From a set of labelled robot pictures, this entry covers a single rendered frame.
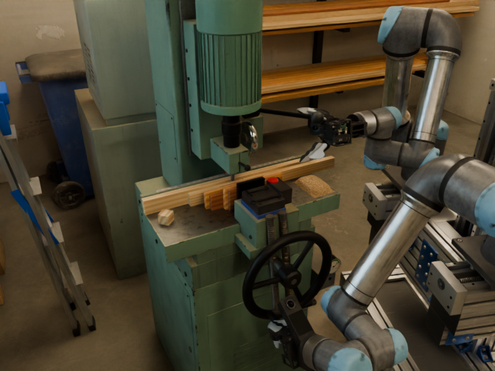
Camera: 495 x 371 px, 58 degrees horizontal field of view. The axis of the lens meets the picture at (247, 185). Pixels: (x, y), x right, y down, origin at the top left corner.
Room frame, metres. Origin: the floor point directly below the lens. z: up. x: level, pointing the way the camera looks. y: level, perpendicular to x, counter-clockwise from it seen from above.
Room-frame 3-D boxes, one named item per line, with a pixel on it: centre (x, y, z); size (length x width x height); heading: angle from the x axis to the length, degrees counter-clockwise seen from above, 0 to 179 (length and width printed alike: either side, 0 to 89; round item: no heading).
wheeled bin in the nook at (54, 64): (2.85, 1.12, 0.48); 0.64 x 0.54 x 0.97; 118
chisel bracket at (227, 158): (1.27, 0.06, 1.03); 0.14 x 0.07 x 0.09; 29
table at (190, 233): (1.16, -0.01, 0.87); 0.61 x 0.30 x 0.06; 119
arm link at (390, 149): (1.28, -0.42, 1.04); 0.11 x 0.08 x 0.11; 64
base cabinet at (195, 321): (1.35, 0.11, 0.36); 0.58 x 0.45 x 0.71; 29
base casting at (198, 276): (1.36, 0.11, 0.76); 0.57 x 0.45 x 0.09; 29
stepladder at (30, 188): (1.56, 0.89, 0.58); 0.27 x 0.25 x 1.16; 117
